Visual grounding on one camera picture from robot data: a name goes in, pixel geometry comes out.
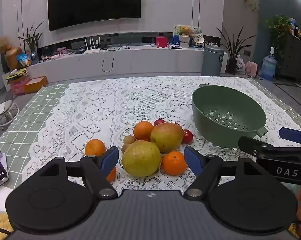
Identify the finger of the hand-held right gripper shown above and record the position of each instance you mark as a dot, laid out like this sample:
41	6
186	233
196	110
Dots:
291	135
250	145

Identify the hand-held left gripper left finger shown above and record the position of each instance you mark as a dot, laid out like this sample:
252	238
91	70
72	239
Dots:
110	160

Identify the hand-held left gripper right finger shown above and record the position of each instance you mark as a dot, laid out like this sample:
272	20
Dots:
192	160

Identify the small brown kiwi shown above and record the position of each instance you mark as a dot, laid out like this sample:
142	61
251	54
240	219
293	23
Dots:
129	139
125	148

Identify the yellow-green pomelo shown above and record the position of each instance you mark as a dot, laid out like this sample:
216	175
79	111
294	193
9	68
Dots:
141	158

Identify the red-green mango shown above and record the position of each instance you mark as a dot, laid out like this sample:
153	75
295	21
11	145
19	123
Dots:
166	136

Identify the large orange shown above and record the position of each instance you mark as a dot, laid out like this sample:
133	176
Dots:
143	130

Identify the green colander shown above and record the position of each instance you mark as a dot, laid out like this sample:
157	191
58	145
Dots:
230	100

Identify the white lace tablecloth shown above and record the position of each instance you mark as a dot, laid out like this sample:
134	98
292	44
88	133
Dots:
103	105

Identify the blue water jug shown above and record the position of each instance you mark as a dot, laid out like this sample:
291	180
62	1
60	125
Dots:
268	67

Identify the dark cabinet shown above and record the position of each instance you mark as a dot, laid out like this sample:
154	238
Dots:
294	60

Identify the pink heater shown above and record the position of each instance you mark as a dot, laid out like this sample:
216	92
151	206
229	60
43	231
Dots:
251	69

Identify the white plastic bag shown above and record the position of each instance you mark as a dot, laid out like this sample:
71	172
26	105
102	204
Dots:
240	66

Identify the long-leaved potted plant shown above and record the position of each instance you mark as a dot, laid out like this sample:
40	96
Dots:
231	65

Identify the green checkered tablecloth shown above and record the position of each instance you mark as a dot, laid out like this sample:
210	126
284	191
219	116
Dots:
35	110

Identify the grey trash can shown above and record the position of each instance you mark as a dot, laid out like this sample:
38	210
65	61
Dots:
212	61

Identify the white television console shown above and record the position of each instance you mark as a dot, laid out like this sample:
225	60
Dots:
140	60

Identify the orange cardboard box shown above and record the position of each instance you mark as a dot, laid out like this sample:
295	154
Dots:
36	84

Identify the ivy plant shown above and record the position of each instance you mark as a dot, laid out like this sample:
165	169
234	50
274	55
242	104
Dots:
280	27

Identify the white router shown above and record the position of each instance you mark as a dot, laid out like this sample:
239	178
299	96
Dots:
91	50

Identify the white stool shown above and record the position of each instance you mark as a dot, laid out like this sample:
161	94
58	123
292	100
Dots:
5	110

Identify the red cardboard box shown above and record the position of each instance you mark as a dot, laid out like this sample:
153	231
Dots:
18	87

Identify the teddy bear in white pot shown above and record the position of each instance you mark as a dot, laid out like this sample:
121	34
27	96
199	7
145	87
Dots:
185	36

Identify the blue snack bag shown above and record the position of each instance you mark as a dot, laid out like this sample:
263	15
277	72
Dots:
24	60

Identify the gold vase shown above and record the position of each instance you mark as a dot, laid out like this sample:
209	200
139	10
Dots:
13	58

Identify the green plant in glass vase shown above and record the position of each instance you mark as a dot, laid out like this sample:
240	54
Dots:
32	42

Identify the dried grass bunch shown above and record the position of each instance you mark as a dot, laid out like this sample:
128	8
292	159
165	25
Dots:
1	44

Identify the black television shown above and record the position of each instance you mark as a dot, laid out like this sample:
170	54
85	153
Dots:
93	2

